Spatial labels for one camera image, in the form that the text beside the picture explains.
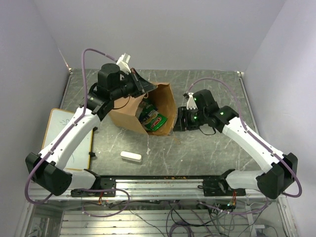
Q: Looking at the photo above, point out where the white eraser block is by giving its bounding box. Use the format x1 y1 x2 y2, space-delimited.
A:
120 151 142 163

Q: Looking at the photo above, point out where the green Cheetos chips bag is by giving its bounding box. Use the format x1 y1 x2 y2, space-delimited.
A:
135 99 167 132

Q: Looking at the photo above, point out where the aluminium rail frame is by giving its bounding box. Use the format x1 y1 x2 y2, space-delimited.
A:
27 174 272 200

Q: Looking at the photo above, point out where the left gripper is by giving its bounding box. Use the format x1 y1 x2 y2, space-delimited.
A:
112 68 158 101

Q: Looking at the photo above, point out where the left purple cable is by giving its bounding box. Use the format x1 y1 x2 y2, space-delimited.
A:
24 48 121 204

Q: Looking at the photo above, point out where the brown paper bag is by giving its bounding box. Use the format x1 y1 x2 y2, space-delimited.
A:
109 82 177 136

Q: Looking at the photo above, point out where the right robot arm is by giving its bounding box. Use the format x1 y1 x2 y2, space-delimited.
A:
173 89 298 199

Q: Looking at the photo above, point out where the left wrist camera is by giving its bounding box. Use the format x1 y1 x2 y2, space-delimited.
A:
116 53 131 74

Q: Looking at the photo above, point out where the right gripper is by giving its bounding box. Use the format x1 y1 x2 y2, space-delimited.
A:
173 106 207 131

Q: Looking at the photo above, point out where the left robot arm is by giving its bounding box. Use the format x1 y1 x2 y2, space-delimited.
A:
25 63 157 196

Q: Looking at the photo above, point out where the small whiteboard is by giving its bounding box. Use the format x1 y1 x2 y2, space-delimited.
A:
41 108 94 171

